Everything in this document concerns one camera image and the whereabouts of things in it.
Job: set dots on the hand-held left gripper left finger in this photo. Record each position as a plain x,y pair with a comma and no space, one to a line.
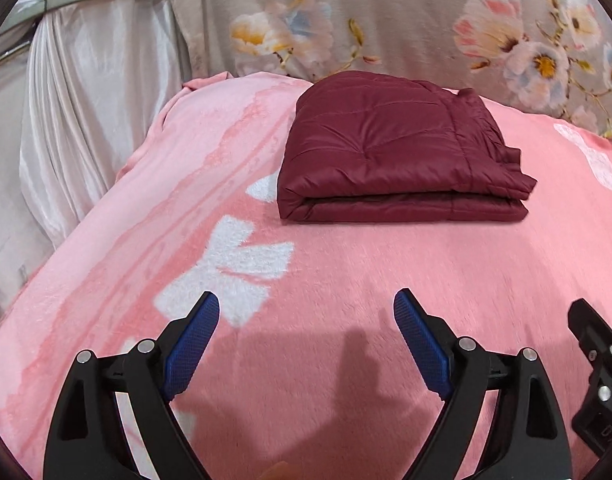
191,345

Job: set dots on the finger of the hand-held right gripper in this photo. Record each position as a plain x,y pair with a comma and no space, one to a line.
593,330

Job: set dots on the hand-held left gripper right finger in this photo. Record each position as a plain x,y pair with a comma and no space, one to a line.
421,345

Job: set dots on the maroon puffer jacket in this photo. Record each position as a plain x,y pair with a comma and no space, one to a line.
386,150

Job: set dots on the pink fleece blanket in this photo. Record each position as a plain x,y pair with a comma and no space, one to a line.
336,270

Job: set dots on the white satin curtain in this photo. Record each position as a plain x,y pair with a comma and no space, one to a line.
86,110

